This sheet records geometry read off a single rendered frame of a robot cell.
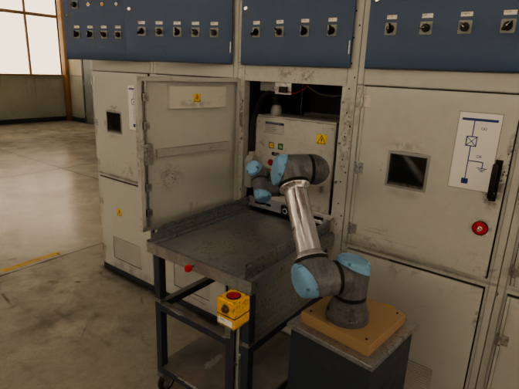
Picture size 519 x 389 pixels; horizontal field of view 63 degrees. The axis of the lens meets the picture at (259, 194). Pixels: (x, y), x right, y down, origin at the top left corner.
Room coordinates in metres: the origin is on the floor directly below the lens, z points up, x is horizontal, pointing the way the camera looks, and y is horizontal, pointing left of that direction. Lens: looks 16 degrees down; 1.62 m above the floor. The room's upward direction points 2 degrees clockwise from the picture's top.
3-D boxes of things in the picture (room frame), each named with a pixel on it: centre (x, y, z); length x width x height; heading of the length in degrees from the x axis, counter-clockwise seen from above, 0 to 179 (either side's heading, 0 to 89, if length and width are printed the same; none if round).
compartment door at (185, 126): (2.19, 0.36, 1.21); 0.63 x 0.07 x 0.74; 135
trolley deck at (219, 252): (1.91, 0.07, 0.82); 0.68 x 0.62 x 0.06; 144
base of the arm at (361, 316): (1.33, -0.33, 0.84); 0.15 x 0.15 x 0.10
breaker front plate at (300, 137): (2.22, -0.16, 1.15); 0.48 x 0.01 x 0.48; 54
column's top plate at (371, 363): (1.37, -0.36, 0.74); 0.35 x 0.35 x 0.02; 48
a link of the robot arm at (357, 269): (1.33, -0.32, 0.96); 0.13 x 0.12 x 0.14; 108
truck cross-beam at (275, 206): (2.23, -0.17, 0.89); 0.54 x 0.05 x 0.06; 54
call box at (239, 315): (1.26, 0.07, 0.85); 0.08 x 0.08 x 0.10; 54
